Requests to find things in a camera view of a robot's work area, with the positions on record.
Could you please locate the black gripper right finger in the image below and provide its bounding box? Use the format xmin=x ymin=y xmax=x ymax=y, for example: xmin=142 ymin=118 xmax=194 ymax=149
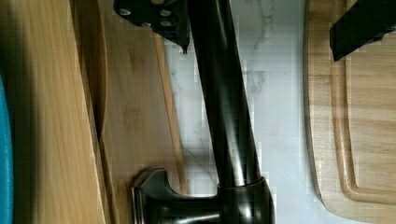
xmin=330 ymin=0 xmax=396 ymax=62

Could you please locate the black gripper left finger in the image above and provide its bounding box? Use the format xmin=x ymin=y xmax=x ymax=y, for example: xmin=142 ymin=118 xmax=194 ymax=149
xmin=113 ymin=0 xmax=190 ymax=53

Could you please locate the wooden drawer cabinet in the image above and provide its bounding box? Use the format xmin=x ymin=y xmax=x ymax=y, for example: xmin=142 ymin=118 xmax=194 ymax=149
xmin=1 ymin=0 xmax=188 ymax=224

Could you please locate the black drawer handle bar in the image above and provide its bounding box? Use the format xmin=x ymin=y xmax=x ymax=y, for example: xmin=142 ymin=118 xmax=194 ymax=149
xmin=132 ymin=0 xmax=276 ymax=224

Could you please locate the wooden cutting board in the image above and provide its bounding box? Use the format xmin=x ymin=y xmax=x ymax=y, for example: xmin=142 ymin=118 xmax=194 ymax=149
xmin=304 ymin=0 xmax=396 ymax=224

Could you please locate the blue round plate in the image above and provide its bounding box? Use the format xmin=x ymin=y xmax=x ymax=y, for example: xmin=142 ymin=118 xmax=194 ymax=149
xmin=0 ymin=81 xmax=14 ymax=224

